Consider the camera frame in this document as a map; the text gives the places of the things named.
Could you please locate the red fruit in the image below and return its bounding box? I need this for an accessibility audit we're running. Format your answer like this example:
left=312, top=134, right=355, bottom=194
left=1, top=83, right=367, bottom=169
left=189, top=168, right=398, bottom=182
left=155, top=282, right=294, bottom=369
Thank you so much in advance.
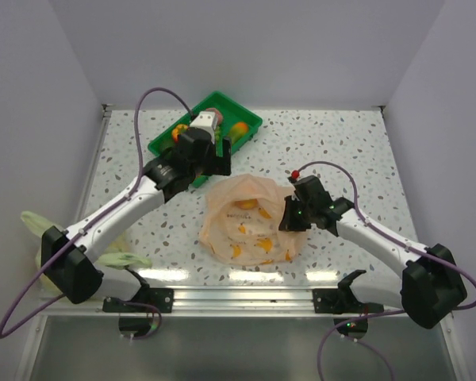
left=171, top=124, right=188, bottom=143

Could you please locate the green orange mango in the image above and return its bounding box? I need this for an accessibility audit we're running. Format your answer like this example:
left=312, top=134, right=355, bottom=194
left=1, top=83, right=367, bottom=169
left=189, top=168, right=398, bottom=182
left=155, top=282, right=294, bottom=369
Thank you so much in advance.
left=228, top=121, right=249, bottom=144

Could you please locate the pink green peach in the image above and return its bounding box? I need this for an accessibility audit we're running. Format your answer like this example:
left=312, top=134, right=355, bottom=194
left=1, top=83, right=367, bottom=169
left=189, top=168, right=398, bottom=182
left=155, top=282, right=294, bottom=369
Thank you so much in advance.
left=205, top=107, right=224, bottom=125

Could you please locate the yellow orange peach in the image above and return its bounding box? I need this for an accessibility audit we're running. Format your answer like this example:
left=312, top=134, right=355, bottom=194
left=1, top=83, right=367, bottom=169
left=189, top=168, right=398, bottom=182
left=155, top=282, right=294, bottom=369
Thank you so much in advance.
left=235, top=199, right=258, bottom=210

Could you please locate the orange translucent plastic bag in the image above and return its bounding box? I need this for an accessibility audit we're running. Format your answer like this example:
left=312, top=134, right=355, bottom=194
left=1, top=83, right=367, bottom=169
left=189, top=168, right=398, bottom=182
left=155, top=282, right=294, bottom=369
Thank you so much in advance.
left=199, top=175, right=308, bottom=266

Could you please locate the green grape bunch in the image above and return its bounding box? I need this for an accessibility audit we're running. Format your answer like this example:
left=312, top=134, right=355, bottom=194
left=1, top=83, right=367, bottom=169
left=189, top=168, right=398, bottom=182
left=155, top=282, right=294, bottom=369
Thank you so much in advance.
left=214, top=126, right=222, bottom=142

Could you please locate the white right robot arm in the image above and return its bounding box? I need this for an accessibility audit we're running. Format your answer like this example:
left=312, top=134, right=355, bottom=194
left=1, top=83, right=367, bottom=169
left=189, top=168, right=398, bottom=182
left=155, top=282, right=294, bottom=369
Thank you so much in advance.
left=279, top=171, right=467, bottom=329

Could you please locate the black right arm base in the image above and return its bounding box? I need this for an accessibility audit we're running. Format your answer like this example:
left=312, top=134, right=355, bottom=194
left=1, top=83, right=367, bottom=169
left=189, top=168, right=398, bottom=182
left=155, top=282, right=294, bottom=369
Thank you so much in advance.
left=312, top=270, right=384, bottom=314

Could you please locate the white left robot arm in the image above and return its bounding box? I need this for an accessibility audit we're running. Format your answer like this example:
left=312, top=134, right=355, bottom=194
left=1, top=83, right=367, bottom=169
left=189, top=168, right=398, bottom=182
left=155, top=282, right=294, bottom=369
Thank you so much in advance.
left=41, top=127, right=232, bottom=312

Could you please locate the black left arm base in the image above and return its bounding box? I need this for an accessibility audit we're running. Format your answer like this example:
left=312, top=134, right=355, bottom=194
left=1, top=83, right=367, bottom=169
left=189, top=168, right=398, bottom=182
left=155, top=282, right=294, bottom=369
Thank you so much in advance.
left=93, top=267, right=174, bottom=314

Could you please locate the green translucent plastic bag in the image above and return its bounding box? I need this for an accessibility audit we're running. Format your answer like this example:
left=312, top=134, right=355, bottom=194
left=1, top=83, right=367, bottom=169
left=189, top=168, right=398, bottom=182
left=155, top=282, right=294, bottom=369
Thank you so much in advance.
left=21, top=210, right=152, bottom=297

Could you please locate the green plastic tray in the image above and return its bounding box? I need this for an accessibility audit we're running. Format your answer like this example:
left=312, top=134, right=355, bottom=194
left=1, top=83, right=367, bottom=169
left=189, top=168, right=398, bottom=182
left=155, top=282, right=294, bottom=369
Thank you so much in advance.
left=144, top=91, right=263, bottom=191

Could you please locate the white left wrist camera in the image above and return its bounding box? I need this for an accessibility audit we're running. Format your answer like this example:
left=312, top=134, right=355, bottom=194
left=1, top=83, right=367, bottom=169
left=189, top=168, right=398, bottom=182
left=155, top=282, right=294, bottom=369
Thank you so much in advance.
left=189, top=111, right=218, bottom=141

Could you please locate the aluminium side rail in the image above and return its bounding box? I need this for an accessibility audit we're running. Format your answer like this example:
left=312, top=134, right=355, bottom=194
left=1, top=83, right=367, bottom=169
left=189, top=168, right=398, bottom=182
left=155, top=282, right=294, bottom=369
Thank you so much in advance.
left=72, top=104, right=113, bottom=222

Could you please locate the aluminium front rail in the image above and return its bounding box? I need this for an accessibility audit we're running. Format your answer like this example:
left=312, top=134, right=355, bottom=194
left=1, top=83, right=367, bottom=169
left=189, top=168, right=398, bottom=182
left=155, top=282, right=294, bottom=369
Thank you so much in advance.
left=35, top=287, right=453, bottom=318

